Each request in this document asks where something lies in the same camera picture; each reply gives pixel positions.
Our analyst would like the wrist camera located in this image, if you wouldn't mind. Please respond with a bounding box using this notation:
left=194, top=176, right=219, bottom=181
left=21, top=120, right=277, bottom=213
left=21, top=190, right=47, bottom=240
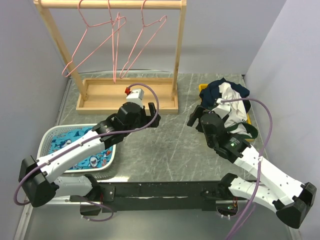
left=215, top=98, right=225, bottom=105
left=124, top=87, right=144, bottom=105

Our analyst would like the pink wire hanger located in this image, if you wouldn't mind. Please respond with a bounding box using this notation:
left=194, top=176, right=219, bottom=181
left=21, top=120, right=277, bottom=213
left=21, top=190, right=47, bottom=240
left=107, top=0, right=118, bottom=84
left=119, top=0, right=168, bottom=79
left=61, top=0, right=127, bottom=78

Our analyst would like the yellow plastic tray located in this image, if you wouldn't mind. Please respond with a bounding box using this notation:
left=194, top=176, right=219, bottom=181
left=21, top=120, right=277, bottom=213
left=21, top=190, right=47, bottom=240
left=198, top=83, right=252, bottom=125

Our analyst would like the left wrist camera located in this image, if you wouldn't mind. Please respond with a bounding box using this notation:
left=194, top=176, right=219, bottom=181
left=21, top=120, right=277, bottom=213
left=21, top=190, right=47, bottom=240
left=124, top=87, right=144, bottom=105

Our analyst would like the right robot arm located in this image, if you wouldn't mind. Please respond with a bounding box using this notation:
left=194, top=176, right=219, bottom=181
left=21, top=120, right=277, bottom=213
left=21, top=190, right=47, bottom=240
left=187, top=105, right=317, bottom=229

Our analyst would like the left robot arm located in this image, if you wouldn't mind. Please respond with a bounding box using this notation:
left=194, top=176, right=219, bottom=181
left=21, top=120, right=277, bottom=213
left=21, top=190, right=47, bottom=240
left=13, top=102, right=161, bottom=208

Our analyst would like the blue shark print cloth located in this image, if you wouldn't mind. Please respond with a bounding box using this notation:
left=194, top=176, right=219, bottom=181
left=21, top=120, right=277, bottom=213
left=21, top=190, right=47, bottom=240
left=48, top=125, right=116, bottom=173

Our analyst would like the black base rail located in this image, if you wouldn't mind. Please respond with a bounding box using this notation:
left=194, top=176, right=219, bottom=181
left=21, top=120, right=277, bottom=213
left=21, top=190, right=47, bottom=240
left=91, top=181, right=235, bottom=213

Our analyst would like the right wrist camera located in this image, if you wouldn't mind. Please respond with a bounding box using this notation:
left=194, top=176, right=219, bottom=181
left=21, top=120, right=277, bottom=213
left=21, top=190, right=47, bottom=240
left=215, top=98, right=225, bottom=105

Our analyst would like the wooden clothes rack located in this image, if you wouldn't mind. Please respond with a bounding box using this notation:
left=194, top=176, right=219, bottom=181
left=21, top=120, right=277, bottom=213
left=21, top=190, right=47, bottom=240
left=33, top=0, right=187, bottom=115

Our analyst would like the white plastic basket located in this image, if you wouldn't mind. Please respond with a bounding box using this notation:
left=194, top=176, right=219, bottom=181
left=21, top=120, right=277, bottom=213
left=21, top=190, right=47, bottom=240
left=37, top=124, right=114, bottom=174

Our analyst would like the green and white t shirt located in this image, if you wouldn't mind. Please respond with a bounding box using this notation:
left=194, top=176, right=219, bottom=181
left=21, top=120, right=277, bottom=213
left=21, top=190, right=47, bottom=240
left=211, top=83, right=258, bottom=141

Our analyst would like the navy blue garment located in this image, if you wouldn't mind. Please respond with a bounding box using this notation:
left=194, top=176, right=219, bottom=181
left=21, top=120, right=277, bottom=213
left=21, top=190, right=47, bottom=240
left=199, top=78, right=250, bottom=108

